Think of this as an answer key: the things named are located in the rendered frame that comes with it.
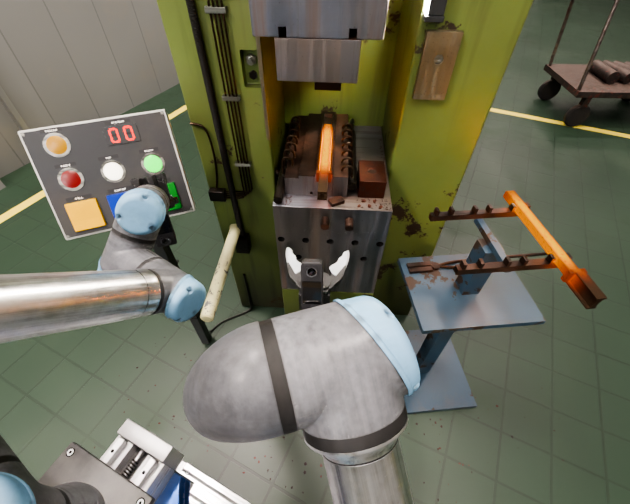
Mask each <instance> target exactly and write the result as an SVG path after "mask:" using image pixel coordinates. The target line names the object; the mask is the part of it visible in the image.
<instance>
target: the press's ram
mask: <svg viewBox="0 0 630 504"><path fill-rule="evenodd" d="M248 1H249V10H250V19H251V27H252V35H253V36H254V37H279V36H280V34H281V31H282V29H283V27H286V37H287V38H323V39H349V28H351V29H356V39H360V40H383V39H384V33H385V26H386V18H387V11H388V4H389V0H248Z"/></svg>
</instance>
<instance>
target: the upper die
mask: <svg viewBox="0 0 630 504"><path fill-rule="evenodd" d="M274 45H275V58H276V72H277V81H297V82H328V83H357V81H358V70H359V60H360V49H361V40H360V39H356V29H351V28H349V39H323V38H287V37H286V27H283V29H282V31H281V34H280V36H279V37H274Z"/></svg>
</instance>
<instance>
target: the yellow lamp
mask: <svg viewBox="0 0 630 504"><path fill-rule="evenodd" d="M46 147H47V149H48V150H49V151H50V152H52V153H54V154H63V153H65V152H66V150H67V143H66V141H65V140H64V139H63V138H61V137H59V136H50V137H49V138H48V139H47V140H46Z"/></svg>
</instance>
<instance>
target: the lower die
mask: <svg viewBox="0 0 630 504"><path fill-rule="evenodd" d="M324 114H333V128H332V144H331V160H330V171H332V172H331V182H328V191H327V196H334V197H336V196H340V195H341V197H347V186H348V167H346V168H344V170H343V172H342V171H341V168H342V167H343V166H344V165H348V159H346V160H344V162H343V163H341V160H342V159H343V158H344V157H348V152H345V153H344V155H343V156H341V153H342V151H343V150H346V149H348V144H347V145H345V146H344V148H343V149H342V148H341V147H342V144H343V143H345V142H348V138H345V139H344V141H343V142H342V138H343V137H344V136H346V135H348V131H346V132H345V133H344V135H342V132H343V130H345V129H348V125H346V126H344V129H342V126H343V124H344V123H348V114H336V112H324V111H322V114H310V113H309V116H298V117H299V118H300V119H301V126H300V132H299V138H298V144H296V140H295V138H294V137H293V140H292V142H294V143H295V144H296V147H297V151H294V145H293V144H291V149H292V150H293V151H294V152H295V159H293V153H292V152H291V151H290V154H289V157H291V158H292V159H293V161H294V166H291V160H290V159H288V163H287V168H286V172H285V177H284V180H285V194H289V195H311V196H318V193H317V191H318V182H316V171H317V170H319V164H320V154H321V144H322V134H323V124H324ZM335 123H336V124H335ZM334 143H335V144H334ZM333 162H334V163H333ZM332 182H333V183H332ZM310 192H313V194H310Z"/></svg>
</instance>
